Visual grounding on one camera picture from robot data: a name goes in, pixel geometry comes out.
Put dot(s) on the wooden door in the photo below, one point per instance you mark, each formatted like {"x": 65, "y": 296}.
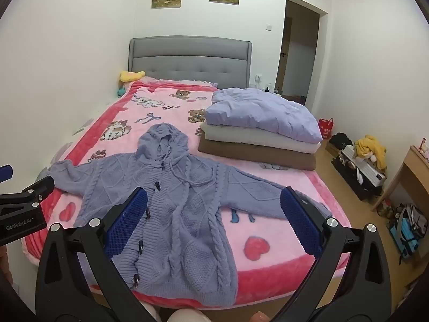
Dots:
{"x": 286, "y": 53}

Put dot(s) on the grey backpack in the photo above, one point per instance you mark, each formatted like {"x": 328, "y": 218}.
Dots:
{"x": 414, "y": 218}

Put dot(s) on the folded purple duvet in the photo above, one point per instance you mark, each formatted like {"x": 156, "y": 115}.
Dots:
{"x": 261, "y": 114}

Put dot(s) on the yellow plush toy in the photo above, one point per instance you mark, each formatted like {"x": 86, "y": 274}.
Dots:
{"x": 131, "y": 76}

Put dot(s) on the bottles under desk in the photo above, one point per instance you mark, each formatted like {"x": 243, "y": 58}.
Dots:
{"x": 385, "y": 209}

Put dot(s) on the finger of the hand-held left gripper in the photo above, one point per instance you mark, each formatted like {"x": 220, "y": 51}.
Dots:
{"x": 6, "y": 172}
{"x": 37, "y": 189}

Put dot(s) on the yellow garment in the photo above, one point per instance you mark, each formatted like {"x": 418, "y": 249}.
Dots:
{"x": 372, "y": 149}

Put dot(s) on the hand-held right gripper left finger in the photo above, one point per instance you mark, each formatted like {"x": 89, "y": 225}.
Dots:
{"x": 129, "y": 221}

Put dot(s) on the wooden desk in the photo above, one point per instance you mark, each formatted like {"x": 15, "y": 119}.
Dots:
{"x": 410, "y": 174}

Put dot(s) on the silver suitcase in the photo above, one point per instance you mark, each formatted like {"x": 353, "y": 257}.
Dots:
{"x": 370, "y": 172}

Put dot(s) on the black suitcase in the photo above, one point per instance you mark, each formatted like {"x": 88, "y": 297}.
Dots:
{"x": 352, "y": 182}

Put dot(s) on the grey upholstered bed headboard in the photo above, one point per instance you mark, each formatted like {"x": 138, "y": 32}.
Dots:
{"x": 191, "y": 57}

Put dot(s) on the blue bag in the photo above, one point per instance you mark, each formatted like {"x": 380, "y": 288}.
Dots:
{"x": 404, "y": 238}

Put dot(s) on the cardboard box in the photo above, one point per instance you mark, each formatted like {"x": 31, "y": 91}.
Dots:
{"x": 331, "y": 150}

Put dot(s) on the pink printed blanket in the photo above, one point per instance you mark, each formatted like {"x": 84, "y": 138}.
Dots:
{"x": 161, "y": 107}

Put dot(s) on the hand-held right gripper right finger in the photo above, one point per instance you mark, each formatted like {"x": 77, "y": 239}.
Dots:
{"x": 301, "y": 224}

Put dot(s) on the purple knit hooded cardigan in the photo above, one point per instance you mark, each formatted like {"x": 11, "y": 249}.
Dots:
{"x": 187, "y": 208}

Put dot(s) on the red shopping bag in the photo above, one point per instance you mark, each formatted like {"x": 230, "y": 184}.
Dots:
{"x": 325, "y": 130}

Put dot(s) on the black clothes pile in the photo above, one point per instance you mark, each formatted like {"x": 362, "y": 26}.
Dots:
{"x": 340, "y": 140}

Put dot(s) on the pink desk items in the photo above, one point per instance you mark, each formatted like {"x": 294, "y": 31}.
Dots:
{"x": 424, "y": 149}

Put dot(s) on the small teal toy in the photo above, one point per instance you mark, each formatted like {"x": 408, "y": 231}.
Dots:
{"x": 121, "y": 91}

